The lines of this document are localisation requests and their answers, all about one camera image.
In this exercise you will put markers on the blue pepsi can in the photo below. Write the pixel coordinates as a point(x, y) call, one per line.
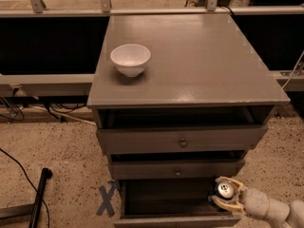
point(223, 190)

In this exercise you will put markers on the grey bottom drawer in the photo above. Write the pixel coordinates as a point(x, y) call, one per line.
point(171, 203)

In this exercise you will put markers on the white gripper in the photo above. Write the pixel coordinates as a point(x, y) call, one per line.
point(256, 200)

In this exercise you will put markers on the grey middle drawer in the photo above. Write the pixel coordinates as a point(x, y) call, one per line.
point(202, 164)

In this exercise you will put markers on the grey top drawer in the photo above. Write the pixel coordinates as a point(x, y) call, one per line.
point(126, 131)

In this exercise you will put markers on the black metal stand leg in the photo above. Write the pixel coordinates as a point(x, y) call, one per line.
point(32, 210)

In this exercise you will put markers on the grey wooden drawer cabinet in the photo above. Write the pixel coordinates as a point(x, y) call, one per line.
point(196, 61)

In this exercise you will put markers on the grey drawer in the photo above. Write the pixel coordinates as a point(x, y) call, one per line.
point(202, 164)
point(126, 131)
point(171, 203)

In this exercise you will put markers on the white ceramic bowl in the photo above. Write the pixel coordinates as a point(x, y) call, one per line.
point(130, 59)

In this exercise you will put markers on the blue tape cross mark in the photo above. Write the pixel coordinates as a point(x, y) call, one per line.
point(107, 195)

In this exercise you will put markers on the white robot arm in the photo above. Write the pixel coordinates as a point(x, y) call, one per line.
point(283, 215)

